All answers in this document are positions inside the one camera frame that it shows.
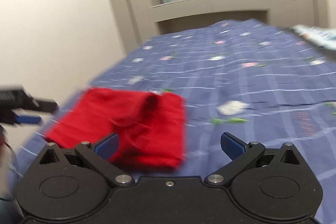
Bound red pants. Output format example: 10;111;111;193
45;88;186;170

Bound blue checked floral quilt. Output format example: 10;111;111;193
7;18;336;224

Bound floral pillow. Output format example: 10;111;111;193
290;24;336;51

